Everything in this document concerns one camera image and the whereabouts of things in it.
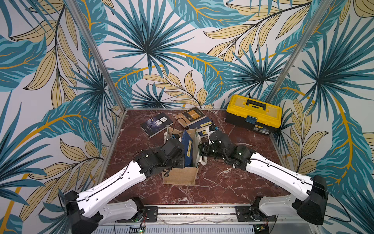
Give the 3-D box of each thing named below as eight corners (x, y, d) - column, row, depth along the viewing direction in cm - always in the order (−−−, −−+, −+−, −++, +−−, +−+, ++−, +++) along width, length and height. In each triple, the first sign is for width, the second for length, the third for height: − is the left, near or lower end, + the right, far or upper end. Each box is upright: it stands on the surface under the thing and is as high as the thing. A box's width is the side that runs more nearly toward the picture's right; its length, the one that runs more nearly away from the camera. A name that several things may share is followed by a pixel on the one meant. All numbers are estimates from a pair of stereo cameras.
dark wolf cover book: (149, 137, 105) (149, 135, 103) (140, 126, 111) (140, 124, 109) (172, 123, 113) (172, 121, 112) (163, 113, 119) (163, 112, 118)
